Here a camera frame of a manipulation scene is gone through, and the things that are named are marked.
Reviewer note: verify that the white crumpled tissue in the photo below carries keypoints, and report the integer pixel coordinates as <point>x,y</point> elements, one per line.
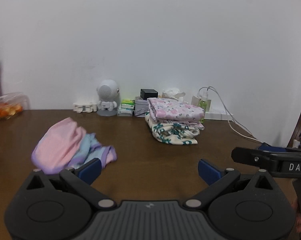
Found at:
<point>173,93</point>

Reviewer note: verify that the pink floral dress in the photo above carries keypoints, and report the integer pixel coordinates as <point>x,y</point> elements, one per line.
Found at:
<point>172,111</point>

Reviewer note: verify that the grey tin box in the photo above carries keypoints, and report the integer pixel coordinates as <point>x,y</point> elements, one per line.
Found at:
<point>141,107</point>

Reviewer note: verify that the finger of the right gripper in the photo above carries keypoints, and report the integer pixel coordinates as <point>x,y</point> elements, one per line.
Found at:
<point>252,157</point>
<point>266,147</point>

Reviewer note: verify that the white blocky figurine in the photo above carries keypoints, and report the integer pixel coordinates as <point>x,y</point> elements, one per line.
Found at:
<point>84,108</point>

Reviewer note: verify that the green white small boxes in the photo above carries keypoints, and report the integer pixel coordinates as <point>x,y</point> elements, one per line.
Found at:
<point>126,107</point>

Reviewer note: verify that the white robot speaker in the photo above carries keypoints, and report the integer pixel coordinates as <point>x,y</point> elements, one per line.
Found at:
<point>108,93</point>

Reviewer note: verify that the white power strip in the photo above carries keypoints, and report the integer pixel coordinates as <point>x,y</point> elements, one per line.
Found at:
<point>223,116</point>

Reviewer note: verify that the small black box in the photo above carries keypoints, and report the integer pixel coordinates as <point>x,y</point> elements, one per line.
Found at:
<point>148,93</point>

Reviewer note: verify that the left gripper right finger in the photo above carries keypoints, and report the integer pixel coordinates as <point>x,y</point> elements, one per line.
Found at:
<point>218,181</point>

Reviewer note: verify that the pink blue purple garment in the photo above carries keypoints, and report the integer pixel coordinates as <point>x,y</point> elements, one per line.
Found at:
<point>66,144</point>

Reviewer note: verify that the folded green floral garment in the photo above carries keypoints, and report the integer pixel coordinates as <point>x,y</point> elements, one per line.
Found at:
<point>173,133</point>

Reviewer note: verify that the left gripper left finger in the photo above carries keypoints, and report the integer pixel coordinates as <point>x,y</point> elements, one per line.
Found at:
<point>79,181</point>

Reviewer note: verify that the bag of oranges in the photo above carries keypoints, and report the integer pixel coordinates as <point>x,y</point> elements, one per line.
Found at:
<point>12,104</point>

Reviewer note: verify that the green liquid bottle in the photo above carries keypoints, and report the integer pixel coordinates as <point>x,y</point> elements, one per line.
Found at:
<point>203,105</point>

